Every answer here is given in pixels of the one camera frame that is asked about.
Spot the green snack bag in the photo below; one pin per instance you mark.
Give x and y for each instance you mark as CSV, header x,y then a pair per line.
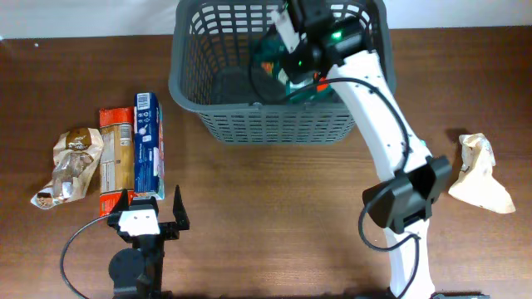
x,y
270,83

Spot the beige paper bag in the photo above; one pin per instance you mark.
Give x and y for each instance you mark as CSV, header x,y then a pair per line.
x,y
476,184

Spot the grey plastic basket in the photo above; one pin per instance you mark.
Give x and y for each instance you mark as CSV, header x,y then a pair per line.
x,y
212,45

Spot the blue tissue multipack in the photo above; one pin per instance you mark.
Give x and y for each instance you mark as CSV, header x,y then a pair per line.
x,y
149,146

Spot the beige cookie bag brown label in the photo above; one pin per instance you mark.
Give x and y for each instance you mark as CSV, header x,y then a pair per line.
x,y
76,156

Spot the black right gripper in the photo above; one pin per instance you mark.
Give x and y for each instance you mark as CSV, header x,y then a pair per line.
x,y
295,73

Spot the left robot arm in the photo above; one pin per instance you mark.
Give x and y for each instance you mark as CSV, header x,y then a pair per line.
x,y
137,271

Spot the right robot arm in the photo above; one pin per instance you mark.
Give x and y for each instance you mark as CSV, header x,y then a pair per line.
x,y
411,179

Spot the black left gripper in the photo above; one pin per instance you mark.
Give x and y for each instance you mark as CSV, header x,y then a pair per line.
x,y
170,230

